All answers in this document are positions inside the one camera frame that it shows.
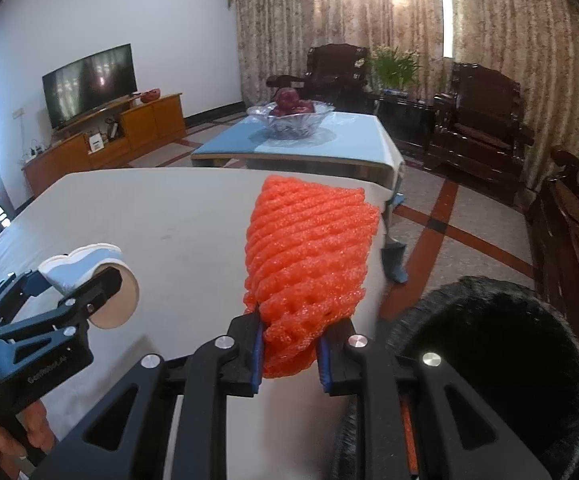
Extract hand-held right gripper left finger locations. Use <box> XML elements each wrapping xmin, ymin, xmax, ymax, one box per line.
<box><xmin>32</xmin><ymin>312</ymin><xmax>266</xmax><ymax>480</ymax></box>

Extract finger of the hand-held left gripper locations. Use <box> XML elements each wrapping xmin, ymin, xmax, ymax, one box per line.
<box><xmin>0</xmin><ymin>270</ymin><xmax>53</xmax><ymax>319</ymax></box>
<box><xmin>0</xmin><ymin>266</ymin><xmax>123</xmax><ymax>344</ymax></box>

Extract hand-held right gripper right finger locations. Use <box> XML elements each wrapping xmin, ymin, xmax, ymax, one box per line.
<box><xmin>317</xmin><ymin>320</ymin><xmax>553</xmax><ymax>480</ymax></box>

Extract crushed paper cup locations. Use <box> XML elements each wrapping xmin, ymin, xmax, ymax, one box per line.
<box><xmin>38</xmin><ymin>243</ymin><xmax>141</xmax><ymax>330</ymax></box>

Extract orange foam fruit net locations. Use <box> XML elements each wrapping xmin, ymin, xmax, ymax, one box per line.
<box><xmin>244</xmin><ymin>175</ymin><xmax>381</xmax><ymax>380</ymax></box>

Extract black woven bin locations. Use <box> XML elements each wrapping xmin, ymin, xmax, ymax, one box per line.
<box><xmin>332</xmin><ymin>276</ymin><xmax>579</xmax><ymax>480</ymax></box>

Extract dark blue grey object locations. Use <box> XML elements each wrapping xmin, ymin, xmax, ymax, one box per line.
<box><xmin>380</xmin><ymin>242</ymin><xmax>409</xmax><ymax>284</ymax></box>

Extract wooden television cabinet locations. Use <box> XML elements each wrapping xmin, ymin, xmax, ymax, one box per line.
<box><xmin>22</xmin><ymin>92</ymin><xmax>187</xmax><ymax>196</ymax></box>

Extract flat screen television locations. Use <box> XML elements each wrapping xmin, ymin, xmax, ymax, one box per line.
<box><xmin>42</xmin><ymin>44</ymin><xmax>138</xmax><ymax>131</ymax></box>

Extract coffee table with blue cloth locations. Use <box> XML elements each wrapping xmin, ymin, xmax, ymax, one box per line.
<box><xmin>190</xmin><ymin>112</ymin><xmax>404</xmax><ymax>197</ymax></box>

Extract glass fruit bowl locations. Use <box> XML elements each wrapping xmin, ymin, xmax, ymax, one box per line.
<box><xmin>246</xmin><ymin>101</ymin><xmax>334</xmax><ymax>140</ymax></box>

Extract red apples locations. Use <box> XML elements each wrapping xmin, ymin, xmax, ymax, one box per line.
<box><xmin>268</xmin><ymin>87</ymin><xmax>317</xmax><ymax>117</ymax></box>

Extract dark wooden side table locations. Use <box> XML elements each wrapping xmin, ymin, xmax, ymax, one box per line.
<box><xmin>377</xmin><ymin>91</ymin><xmax>438</xmax><ymax>154</ymax></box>

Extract dark wooden sofa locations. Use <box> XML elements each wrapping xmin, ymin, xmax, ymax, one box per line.
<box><xmin>524</xmin><ymin>146</ymin><xmax>579</xmax><ymax>361</ymax></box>

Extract dark wooden armchair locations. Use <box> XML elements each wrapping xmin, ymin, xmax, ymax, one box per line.
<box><xmin>423</xmin><ymin>61</ymin><xmax>535</xmax><ymax>206</ymax></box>
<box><xmin>267</xmin><ymin>44</ymin><xmax>377</xmax><ymax>114</ymax></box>

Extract green potted plant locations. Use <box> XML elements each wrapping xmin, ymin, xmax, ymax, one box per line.
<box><xmin>371</xmin><ymin>45</ymin><xmax>421</xmax><ymax>94</ymax></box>

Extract patterned beige curtain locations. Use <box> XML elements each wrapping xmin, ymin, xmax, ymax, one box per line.
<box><xmin>227</xmin><ymin>0</ymin><xmax>579</xmax><ymax>211</ymax></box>

